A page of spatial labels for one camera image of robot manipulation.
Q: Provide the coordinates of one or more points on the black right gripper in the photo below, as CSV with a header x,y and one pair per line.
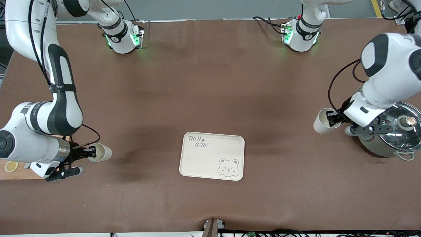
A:
x,y
76,152

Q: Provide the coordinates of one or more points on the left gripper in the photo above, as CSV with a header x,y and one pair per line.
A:
x,y
339,116

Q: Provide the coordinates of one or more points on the white plastic cup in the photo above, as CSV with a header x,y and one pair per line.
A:
x,y
104,152
319,124

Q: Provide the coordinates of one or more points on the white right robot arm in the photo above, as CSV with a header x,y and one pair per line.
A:
x,y
62,108

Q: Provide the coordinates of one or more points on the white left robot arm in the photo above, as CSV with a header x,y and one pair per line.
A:
x,y
391,75

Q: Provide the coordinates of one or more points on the steel pot with lid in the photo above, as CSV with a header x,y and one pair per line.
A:
x,y
371,148

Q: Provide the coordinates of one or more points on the wooden cutting board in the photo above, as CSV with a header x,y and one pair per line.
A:
x,y
19,173

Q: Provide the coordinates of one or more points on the glass pot lid with knob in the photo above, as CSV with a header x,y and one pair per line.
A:
x,y
407,140

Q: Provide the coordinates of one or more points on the yellow lemon slice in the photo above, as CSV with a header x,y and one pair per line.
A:
x,y
11,166

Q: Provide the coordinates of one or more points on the white tray with bear print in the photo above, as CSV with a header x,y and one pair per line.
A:
x,y
210,161

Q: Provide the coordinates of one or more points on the brown post with grey bracket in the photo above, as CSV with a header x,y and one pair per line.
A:
x,y
211,228

